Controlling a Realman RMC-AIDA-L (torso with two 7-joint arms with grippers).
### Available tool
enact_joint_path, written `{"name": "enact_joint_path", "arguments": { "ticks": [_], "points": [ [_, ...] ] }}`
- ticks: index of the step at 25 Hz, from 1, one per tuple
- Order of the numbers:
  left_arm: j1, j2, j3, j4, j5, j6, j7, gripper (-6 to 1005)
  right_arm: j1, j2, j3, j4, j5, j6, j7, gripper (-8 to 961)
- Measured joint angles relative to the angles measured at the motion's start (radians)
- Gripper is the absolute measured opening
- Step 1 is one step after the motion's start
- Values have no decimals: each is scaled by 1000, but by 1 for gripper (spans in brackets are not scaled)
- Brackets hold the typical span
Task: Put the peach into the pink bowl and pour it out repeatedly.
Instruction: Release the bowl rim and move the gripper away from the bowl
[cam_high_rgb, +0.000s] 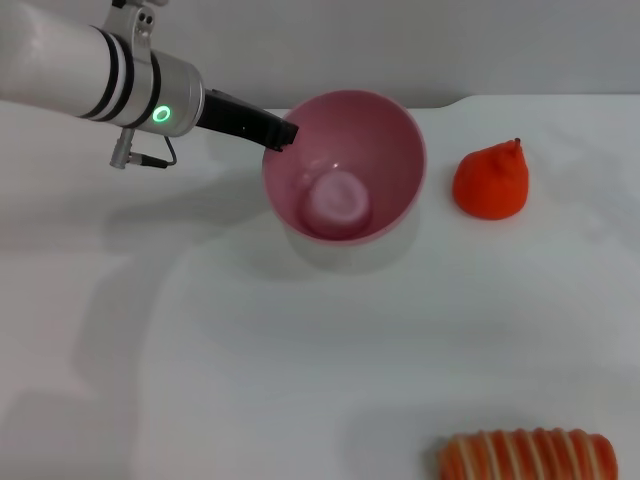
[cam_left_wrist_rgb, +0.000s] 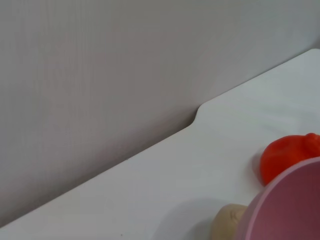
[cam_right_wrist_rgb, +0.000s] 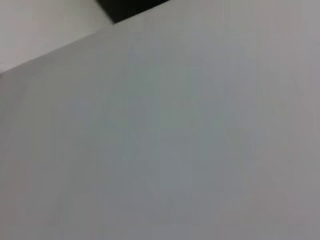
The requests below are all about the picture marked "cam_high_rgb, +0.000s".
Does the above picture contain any orange white striped toy bread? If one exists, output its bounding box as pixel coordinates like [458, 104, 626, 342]
[437, 427, 619, 480]

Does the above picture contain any pink plastic bowl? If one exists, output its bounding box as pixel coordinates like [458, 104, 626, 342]
[262, 89, 428, 245]

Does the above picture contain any left arm connector cable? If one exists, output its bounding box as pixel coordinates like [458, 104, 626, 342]
[109, 128, 177, 169]

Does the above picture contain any red orange toy pear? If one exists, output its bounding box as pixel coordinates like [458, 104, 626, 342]
[452, 137, 531, 221]

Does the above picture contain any pink toy peach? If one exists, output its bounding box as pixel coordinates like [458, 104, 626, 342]
[301, 171, 374, 238]

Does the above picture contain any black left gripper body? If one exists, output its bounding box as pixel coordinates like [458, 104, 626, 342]
[196, 88, 286, 147]

